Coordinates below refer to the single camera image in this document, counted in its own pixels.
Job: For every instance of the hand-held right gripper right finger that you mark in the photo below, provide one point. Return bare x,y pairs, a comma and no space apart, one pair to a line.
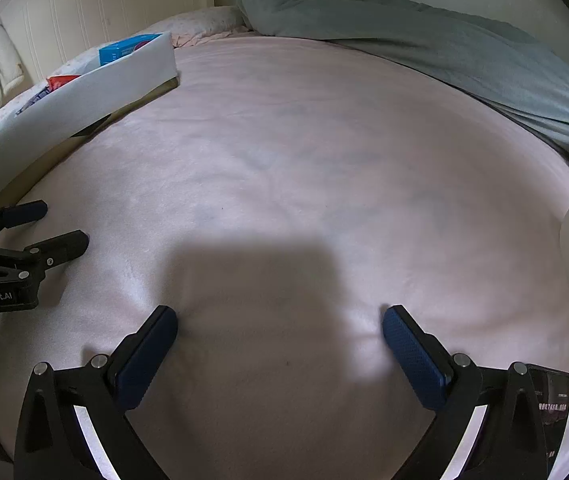
414,360

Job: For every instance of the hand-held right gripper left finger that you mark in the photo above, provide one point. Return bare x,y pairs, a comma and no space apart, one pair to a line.
147,355

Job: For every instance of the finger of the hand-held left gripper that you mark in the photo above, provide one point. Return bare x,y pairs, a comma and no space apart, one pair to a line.
64,245
22,212

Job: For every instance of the white foam box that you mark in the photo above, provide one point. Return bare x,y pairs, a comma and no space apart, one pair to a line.
79,100

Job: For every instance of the black snack packet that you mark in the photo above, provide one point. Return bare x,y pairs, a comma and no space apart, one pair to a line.
554,410

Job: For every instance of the blue box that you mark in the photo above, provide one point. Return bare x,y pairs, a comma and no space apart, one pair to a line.
127,50

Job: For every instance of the pink bed sheet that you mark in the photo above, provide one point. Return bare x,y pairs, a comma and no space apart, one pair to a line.
314,185

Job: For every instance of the pink pillow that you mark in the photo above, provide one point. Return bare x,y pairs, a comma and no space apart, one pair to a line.
199,22

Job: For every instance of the grey-green pillow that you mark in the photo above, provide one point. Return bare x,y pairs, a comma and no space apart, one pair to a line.
414,45

